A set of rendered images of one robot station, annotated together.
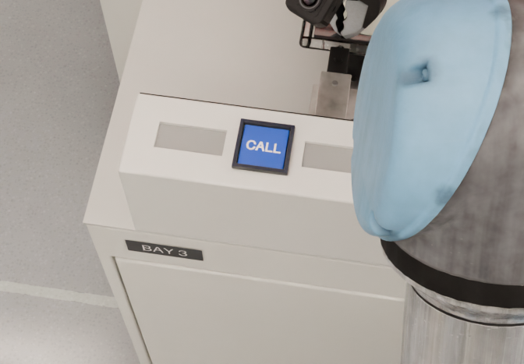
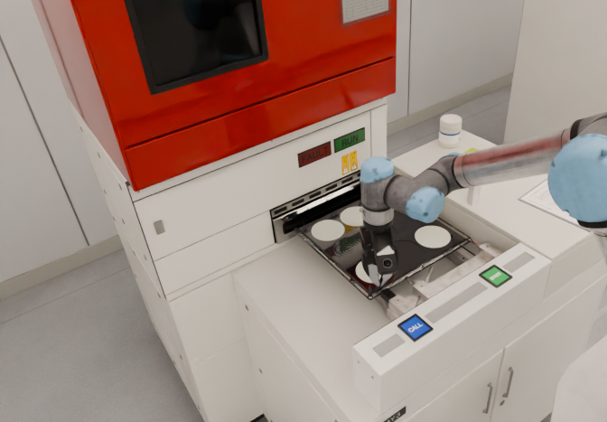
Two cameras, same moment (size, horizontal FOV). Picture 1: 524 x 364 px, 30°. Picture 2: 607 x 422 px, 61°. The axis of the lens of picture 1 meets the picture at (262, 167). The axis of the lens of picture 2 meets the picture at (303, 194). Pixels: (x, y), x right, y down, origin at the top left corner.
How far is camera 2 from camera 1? 0.64 m
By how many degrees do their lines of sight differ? 37
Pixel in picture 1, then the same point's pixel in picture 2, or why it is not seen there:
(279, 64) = (357, 319)
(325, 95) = (399, 305)
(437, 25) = (590, 144)
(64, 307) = not seen: outside the picture
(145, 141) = (376, 358)
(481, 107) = not seen: outside the picture
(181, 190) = (403, 367)
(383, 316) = (469, 388)
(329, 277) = (451, 379)
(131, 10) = (215, 386)
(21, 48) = not seen: outside the picture
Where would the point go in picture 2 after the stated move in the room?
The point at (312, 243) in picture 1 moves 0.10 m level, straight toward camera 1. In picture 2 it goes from (447, 361) to (482, 389)
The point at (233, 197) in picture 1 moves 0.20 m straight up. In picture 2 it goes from (422, 354) to (425, 287)
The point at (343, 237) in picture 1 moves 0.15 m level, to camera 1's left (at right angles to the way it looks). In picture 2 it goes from (458, 346) to (417, 388)
